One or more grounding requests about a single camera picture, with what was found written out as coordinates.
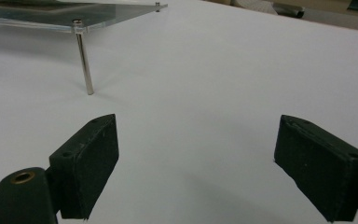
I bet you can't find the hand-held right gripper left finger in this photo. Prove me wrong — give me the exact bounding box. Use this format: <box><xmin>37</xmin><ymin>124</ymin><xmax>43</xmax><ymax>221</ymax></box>
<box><xmin>48</xmin><ymin>113</ymin><xmax>120</xmax><ymax>220</ymax></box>

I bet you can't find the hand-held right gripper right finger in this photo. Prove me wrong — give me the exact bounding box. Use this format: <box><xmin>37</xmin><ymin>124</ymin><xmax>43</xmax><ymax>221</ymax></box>
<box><xmin>273</xmin><ymin>114</ymin><xmax>358</xmax><ymax>223</ymax></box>

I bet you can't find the clear acrylic photo frame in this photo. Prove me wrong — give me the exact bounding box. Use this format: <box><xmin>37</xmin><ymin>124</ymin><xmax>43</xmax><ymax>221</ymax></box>
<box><xmin>0</xmin><ymin>0</ymin><xmax>169</xmax><ymax>35</ymax></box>

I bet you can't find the dark metal tube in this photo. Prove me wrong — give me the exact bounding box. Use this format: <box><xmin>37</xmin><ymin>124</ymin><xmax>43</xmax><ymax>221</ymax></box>
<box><xmin>272</xmin><ymin>2</ymin><xmax>306</xmax><ymax>19</ymax></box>

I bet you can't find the grey white cloth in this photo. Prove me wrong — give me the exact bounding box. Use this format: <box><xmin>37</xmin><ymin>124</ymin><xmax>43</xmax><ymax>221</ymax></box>
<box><xmin>230</xmin><ymin>0</ymin><xmax>279</xmax><ymax>16</ymax></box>

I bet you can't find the silver metal standoff post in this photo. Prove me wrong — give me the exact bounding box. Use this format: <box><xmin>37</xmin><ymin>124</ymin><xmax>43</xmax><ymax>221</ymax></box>
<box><xmin>72</xmin><ymin>19</ymin><xmax>95</xmax><ymax>96</ymax></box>

